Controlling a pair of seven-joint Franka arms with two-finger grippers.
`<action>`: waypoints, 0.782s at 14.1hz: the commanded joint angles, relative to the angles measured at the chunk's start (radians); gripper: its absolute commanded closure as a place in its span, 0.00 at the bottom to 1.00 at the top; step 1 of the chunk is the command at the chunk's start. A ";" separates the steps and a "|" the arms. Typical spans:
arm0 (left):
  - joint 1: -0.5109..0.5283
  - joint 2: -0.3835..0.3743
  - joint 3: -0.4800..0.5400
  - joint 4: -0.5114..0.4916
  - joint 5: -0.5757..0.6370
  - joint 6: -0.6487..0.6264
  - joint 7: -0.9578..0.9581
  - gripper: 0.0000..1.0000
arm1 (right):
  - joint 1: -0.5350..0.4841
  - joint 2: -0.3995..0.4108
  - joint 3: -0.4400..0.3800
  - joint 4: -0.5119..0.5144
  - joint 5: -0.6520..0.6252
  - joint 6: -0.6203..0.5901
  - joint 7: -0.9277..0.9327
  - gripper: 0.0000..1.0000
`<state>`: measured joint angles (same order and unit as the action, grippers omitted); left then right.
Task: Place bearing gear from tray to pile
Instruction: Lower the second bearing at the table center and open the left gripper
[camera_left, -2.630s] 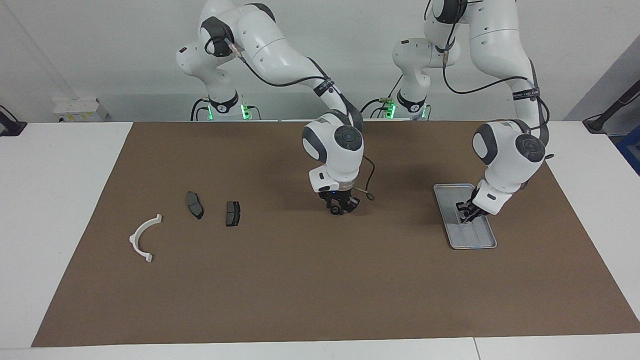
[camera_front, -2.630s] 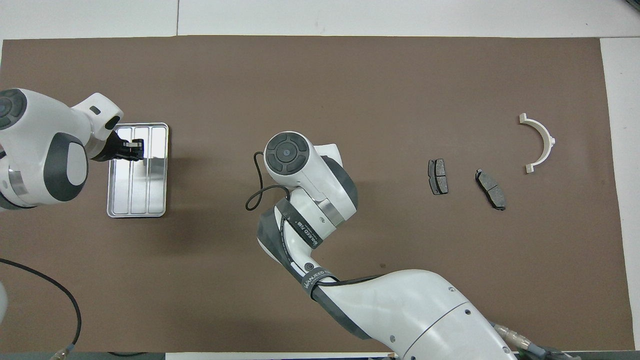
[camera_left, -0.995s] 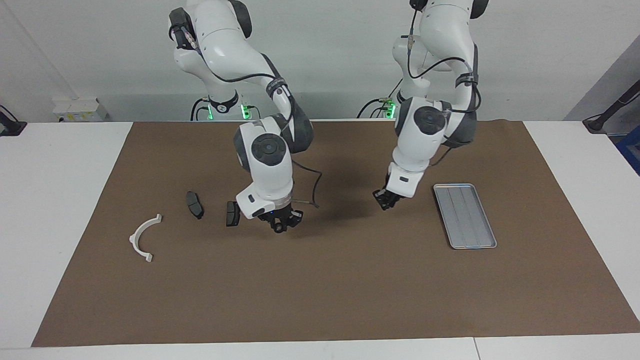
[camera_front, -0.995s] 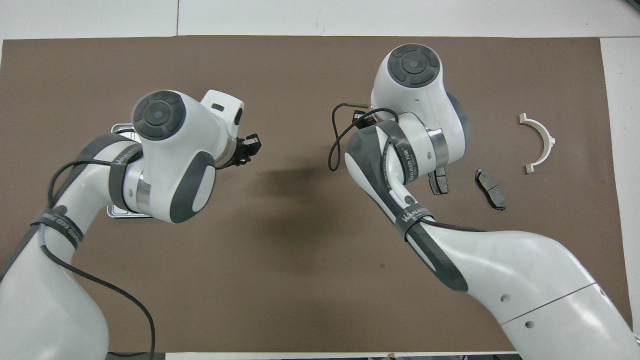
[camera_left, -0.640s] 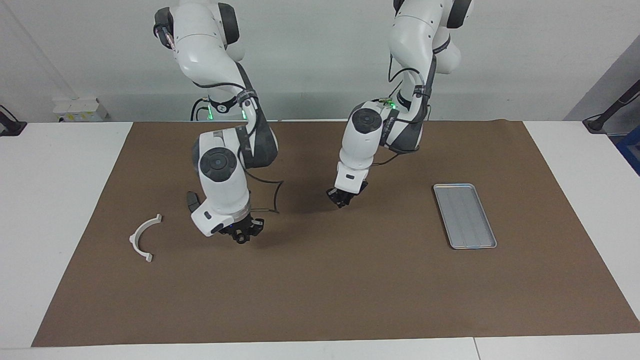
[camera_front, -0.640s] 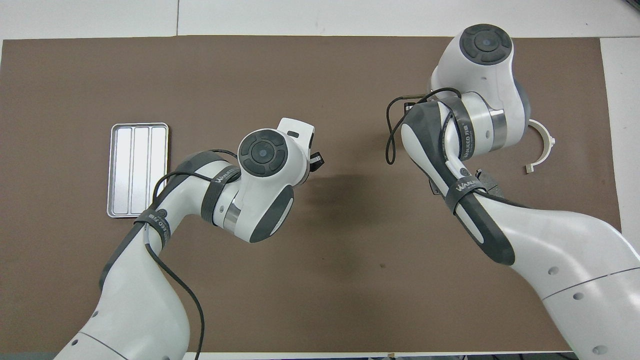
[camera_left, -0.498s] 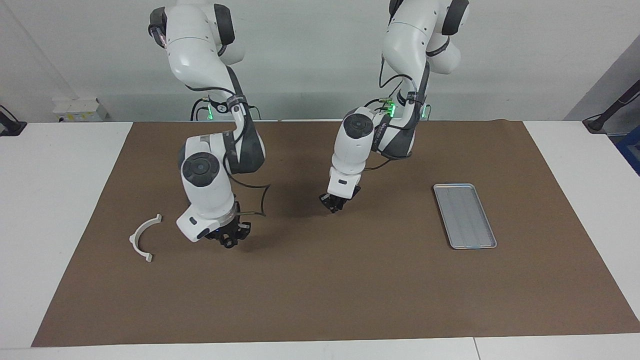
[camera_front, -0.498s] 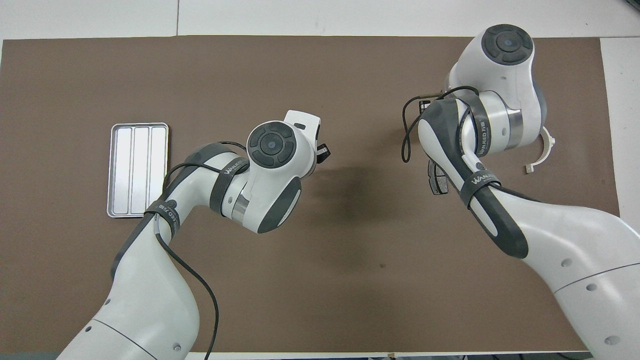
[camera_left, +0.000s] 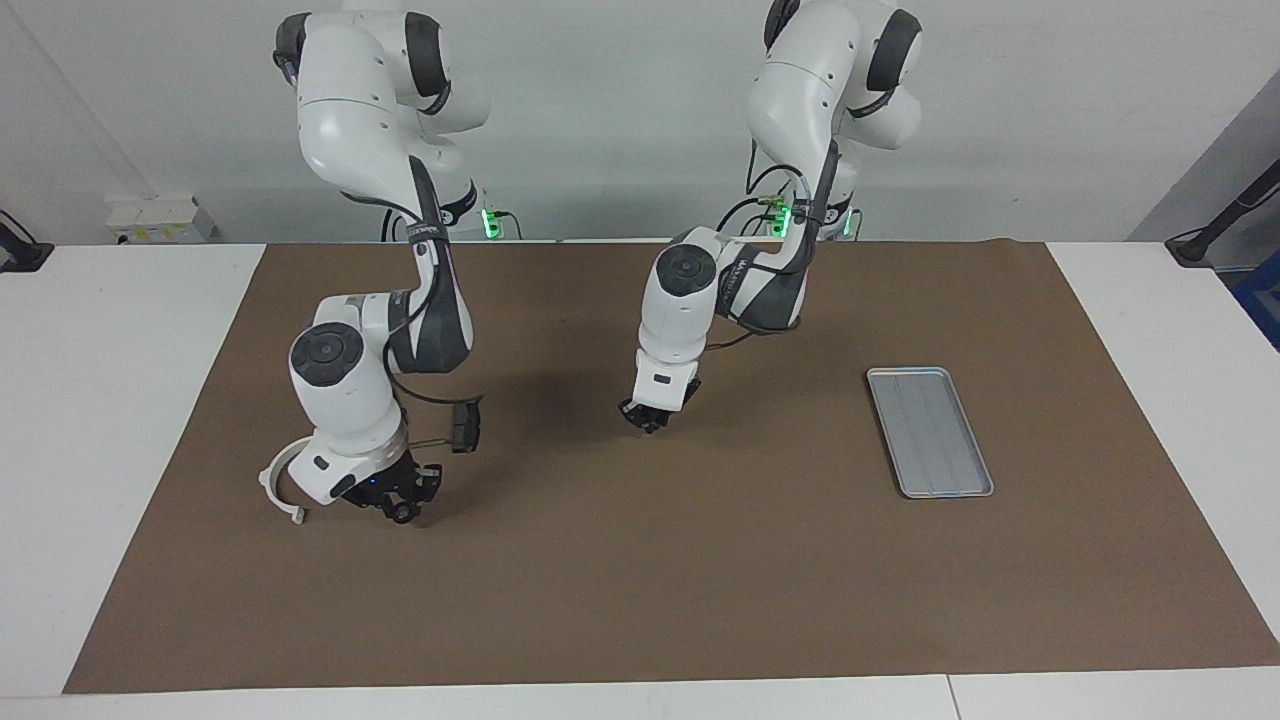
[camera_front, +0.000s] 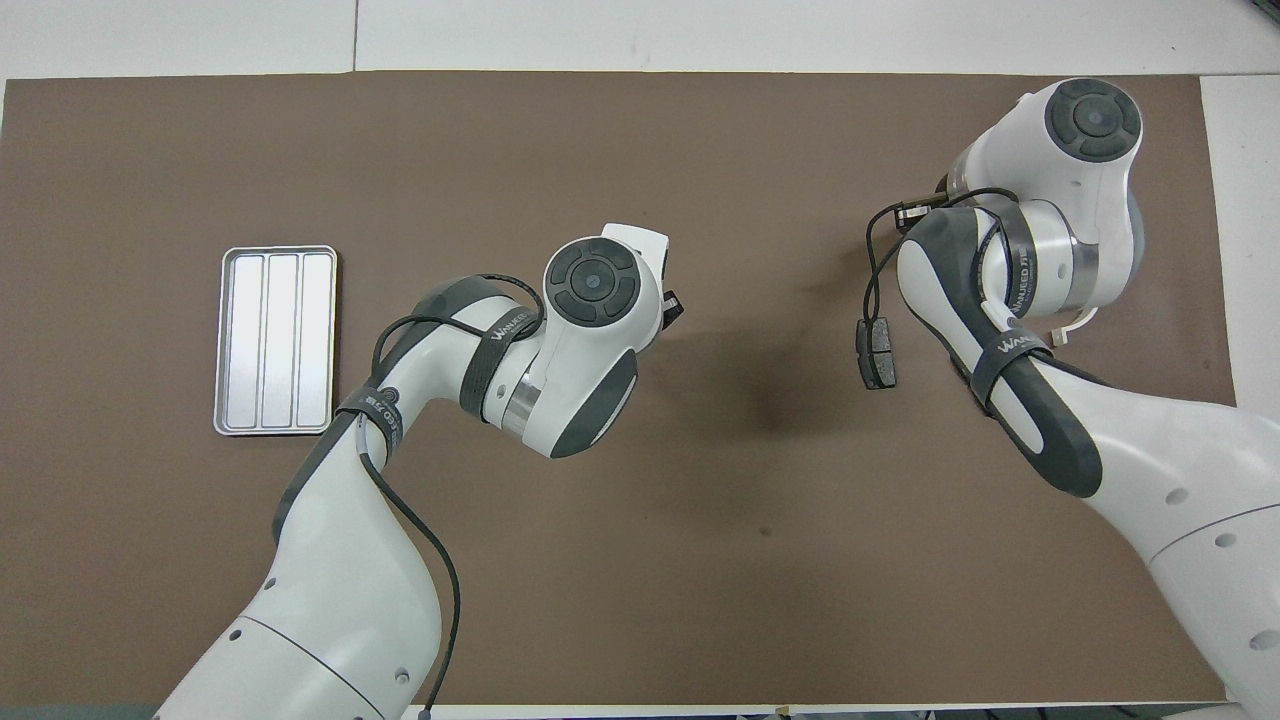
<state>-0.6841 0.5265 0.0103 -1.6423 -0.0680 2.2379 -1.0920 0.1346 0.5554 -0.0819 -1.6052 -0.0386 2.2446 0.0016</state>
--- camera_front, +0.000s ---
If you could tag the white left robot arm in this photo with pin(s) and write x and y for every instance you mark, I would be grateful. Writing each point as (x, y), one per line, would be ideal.
(340, 590)

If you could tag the white semicircular bracket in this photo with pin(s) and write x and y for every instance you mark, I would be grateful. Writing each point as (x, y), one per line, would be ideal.
(1059, 338)

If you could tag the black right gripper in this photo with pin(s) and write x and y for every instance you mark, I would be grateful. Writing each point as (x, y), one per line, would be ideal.
(947, 185)

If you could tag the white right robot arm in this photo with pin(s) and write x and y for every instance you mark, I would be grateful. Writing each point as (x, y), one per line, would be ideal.
(1180, 450)

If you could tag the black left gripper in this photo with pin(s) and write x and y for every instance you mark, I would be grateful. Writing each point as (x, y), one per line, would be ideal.
(671, 310)

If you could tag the short dark grey brake pad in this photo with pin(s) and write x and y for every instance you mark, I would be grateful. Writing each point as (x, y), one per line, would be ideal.
(882, 365)

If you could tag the brown table mat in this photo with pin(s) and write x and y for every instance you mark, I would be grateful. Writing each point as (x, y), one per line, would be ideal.
(700, 150)

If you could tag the silver metal tray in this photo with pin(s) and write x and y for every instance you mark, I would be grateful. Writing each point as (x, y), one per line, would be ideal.
(280, 340)

